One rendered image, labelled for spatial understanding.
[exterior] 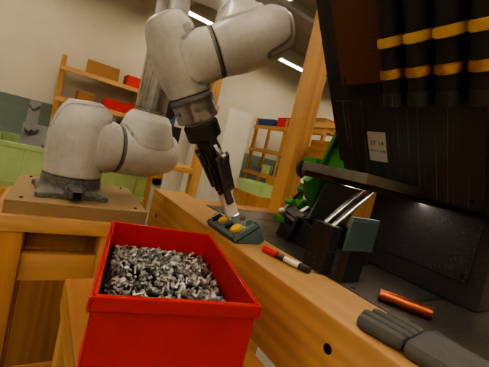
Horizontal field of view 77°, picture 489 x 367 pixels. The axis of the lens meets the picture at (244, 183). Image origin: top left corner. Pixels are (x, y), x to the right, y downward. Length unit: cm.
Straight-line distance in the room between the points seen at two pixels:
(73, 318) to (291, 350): 36
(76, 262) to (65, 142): 32
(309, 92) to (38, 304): 149
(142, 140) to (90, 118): 16
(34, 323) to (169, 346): 120
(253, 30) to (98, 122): 52
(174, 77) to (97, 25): 729
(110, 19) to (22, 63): 195
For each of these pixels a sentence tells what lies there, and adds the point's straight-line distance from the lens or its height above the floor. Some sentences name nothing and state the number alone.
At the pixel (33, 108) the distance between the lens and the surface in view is 177.
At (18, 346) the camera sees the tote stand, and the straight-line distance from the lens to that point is 167.
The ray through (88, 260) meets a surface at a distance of 97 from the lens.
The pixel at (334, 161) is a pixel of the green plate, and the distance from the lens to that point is 87.
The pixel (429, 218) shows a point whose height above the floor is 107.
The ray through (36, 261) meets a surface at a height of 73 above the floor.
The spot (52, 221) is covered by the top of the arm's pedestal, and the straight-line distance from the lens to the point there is 90.
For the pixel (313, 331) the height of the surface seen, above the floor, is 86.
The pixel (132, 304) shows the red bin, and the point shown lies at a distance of 40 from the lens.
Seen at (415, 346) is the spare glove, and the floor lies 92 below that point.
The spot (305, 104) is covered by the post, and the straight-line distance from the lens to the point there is 156.
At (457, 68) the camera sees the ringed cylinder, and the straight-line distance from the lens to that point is 59.
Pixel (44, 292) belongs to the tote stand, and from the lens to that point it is 154.
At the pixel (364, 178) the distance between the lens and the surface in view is 57.
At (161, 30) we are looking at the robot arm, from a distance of 63.
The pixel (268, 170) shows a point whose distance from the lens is 743.
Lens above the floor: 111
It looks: 5 degrees down
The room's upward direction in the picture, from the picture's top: 14 degrees clockwise
